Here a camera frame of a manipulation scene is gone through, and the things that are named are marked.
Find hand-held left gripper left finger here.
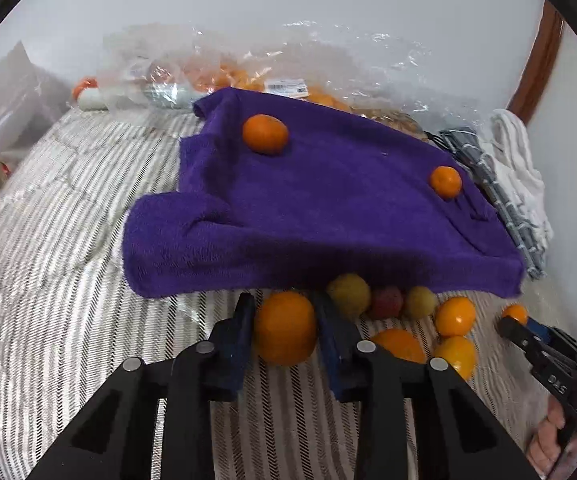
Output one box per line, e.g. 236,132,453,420
26,292,256,480

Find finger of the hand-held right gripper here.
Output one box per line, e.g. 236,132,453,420
525,317,577,358
498,317,544,363

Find orange tangerine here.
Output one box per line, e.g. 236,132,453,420
72,77,99,98

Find purple towel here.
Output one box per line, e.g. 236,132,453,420
122,86,526,298

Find large orange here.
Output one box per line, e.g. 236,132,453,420
253,291,318,366
242,114,289,156

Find grey checked cloth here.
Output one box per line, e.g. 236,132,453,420
438,127,544,281

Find crumpled clear plastic bag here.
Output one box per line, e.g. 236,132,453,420
101,25,204,111

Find yellow-green plum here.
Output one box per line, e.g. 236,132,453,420
326,273,372,321
403,286,438,320

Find bag of brown snacks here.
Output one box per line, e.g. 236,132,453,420
368,110,429,142

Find clear plastic bag of oranges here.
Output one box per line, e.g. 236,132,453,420
183,20,484,136

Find brown wooden door frame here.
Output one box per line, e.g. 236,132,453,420
508,0,564,123

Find person's right hand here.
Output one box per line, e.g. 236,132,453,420
525,402,569,478

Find white towel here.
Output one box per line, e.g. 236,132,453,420
488,110,554,256

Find red plum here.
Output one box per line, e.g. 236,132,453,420
368,285,405,320

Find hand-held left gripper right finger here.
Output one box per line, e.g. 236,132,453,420
313,292,541,480

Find small orange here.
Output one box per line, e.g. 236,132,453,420
435,296,477,338
501,304,529,327
429,165,463,199
371,329,426,365
433,336,477,381

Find large clear plastic bag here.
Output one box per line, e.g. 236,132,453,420
0,40,64,161

